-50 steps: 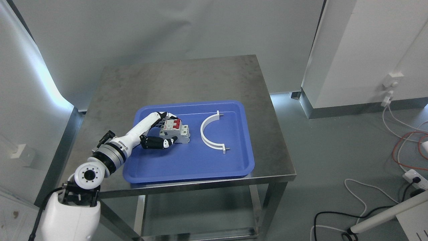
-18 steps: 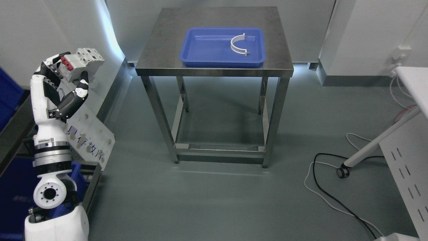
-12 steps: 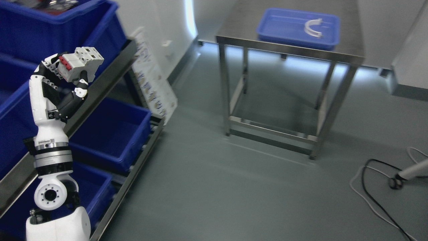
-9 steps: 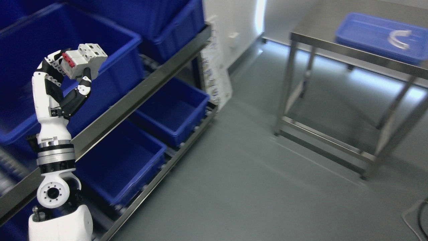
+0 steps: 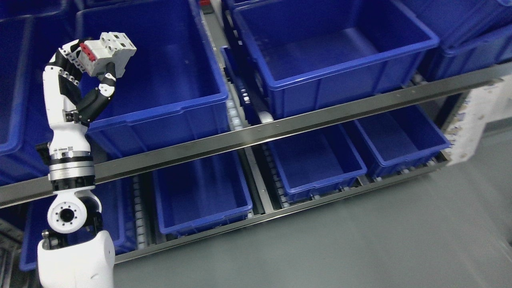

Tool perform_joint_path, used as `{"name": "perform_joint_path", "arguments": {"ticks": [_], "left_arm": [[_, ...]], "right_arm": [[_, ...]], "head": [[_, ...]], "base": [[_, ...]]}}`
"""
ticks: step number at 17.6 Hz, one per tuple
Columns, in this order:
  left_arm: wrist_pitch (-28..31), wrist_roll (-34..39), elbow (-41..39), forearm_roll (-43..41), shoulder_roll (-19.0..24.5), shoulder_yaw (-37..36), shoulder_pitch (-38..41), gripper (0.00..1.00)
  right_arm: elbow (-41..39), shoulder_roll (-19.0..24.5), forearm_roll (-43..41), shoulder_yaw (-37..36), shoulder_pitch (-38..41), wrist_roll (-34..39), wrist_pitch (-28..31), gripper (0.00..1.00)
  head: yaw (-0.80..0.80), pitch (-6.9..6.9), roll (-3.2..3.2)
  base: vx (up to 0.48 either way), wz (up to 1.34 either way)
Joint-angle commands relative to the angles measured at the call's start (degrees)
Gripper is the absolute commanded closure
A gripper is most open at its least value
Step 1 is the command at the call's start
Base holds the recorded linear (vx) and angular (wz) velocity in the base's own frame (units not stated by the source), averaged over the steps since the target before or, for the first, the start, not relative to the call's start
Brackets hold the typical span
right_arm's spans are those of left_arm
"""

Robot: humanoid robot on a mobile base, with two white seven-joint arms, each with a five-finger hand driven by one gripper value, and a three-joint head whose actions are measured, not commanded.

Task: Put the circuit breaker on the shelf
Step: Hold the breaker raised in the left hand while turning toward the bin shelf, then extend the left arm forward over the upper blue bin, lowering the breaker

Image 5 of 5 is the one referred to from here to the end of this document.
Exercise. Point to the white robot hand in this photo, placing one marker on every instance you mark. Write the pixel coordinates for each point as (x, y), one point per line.
(60, 82)

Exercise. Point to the white red circuit breaker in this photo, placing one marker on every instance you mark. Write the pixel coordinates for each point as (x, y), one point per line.
(111, 47)

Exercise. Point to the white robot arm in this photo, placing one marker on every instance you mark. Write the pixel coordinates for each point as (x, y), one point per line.
(76, 251)

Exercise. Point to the large blue bin upper left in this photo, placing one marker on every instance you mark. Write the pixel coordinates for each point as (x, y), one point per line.
(27, 44)

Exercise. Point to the large blue bin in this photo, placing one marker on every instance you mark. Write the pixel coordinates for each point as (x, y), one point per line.
(27, 44)
(313, 54)
(172, 91)

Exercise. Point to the large blue bin upper middle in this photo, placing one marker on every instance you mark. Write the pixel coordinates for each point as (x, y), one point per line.
(172, 91)

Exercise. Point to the blue bin lower left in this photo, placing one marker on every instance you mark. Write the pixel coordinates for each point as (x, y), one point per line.
(118, 213)

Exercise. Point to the white roller track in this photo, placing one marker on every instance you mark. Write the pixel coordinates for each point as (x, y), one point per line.
(234, 118)

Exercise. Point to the blue bin lower middle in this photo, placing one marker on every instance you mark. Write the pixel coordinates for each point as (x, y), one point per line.
(202, 194)

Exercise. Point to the large blue bin upper right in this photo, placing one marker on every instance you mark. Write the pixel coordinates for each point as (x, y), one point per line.
(313, 54)

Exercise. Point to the blue bin lower far right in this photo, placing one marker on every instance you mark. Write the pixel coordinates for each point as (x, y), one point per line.
(396, 140)

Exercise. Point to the blue bin far right top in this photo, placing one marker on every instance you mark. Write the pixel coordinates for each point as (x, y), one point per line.
(474, 34)

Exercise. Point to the white paper label sheet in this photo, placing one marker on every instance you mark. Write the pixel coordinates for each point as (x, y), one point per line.
(482, 106)

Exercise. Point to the steel shelf rail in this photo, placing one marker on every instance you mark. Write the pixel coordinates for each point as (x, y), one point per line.
(239, 139)

